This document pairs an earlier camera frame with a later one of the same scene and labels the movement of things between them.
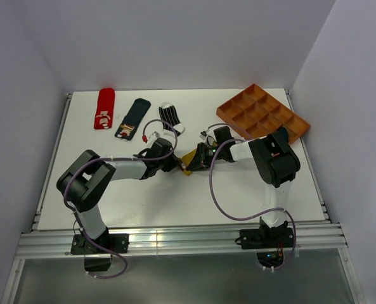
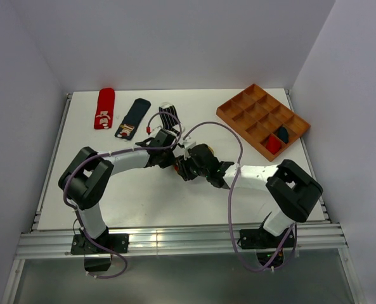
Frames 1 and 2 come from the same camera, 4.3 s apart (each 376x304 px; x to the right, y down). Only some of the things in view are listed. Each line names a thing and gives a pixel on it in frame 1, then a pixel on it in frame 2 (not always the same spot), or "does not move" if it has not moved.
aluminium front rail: [179, 240] does not move
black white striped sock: [168, 114] does not move
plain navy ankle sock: [283, 133] does not move
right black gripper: [201, 161] → [183, 170]
